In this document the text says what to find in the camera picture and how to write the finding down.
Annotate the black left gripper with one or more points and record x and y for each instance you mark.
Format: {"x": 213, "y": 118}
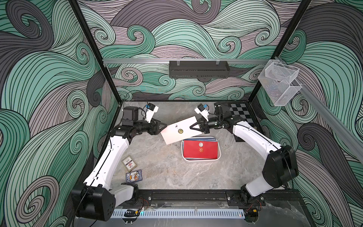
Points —
{"x": 155, "y": 130}

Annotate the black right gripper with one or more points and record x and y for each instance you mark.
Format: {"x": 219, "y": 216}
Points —
{"x": 204, "y": 125}

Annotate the pink envelope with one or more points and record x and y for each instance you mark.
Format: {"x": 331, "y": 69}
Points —
{"x": 180, "y": 131}

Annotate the red envelope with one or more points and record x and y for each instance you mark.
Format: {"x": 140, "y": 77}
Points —
{"x": 195, "y": 149}

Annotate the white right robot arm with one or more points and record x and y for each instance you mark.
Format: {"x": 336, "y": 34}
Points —
{"x": 280, "y": 164}

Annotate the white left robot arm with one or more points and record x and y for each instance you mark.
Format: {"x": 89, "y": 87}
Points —
{"x": 94, "y": 198}

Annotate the white plastic storage box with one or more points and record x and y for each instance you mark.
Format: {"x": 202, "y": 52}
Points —
{"x": 205, "y": 138}

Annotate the framed card box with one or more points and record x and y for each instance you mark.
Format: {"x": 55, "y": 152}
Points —
{"x": 129, "y": 163}

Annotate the blue playing card box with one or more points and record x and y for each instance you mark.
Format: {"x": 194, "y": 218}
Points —
{"x": 134, "y": 176}

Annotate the black white chessboard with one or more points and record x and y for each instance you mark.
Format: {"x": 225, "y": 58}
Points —
{"x": 244, "y": 110}

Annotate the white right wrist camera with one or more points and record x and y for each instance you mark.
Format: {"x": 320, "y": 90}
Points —
{"x": 202, "y": 110}

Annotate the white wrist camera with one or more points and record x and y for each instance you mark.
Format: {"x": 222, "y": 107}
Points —
{"x": 151, "y": 109}
{"x": 202, "y": 110}

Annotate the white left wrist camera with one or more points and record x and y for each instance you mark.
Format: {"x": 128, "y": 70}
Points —
{"x": 151, "y": 109}

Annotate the black wall shelf tray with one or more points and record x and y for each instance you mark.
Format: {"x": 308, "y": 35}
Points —
{"x": 199, "y": 69}

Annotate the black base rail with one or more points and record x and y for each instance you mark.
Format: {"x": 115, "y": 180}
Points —
{"x": 235, "y": 197}

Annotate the white perforated cable duct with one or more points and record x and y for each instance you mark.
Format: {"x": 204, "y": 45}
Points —
{"x": 193, "y": 213}

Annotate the clear acrylic wall bin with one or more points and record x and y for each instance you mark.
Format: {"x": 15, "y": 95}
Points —
{"x": 279, "y": 82}

